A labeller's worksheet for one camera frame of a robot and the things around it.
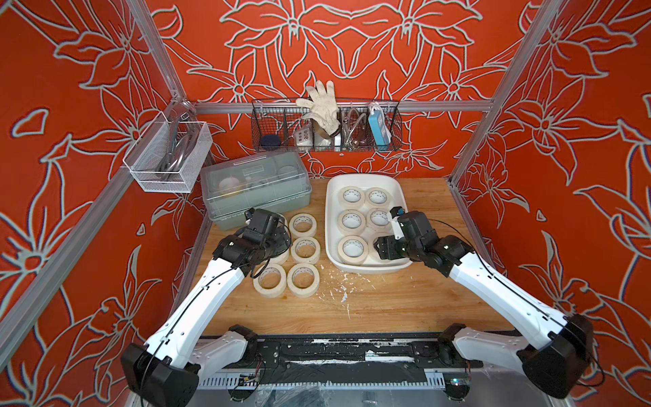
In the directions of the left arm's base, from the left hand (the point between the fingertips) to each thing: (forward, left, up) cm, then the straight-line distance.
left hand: (282, 261), depth 81 cm
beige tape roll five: (+39, -24, -11) cm, 47 cm away
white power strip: (+42, -3, +18) cm, 46 cm away
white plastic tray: (+6, -31, -10) cm, 33 cm away
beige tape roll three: (-3, +5, -11) cm, 13 cm away
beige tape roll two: (+5, +3, -9) cm, 10 cm away
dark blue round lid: (+47, +11, +13) cm, 50 cm away
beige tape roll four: (+25, -23, -10) cm, 36 cm away
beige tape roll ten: (+23, -34, -5) cm, 41 cm away
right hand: (+1, -26, +10) cm, 28 cm away
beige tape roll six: (+40, -36, -11) cm, 55 cm away
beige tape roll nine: (-1, -7, -11) cm, 13 cm away
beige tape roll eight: (+11, -6, -11) cm, 16 cm away
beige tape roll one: (+22, -3, -11) cm, 25 cm away
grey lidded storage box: (+28, +7, +8) cm, 30 cm away
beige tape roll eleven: (+11, -24, -9) cm, 28 cm away
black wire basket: (+52, +8, +17) cm, 55 cm away
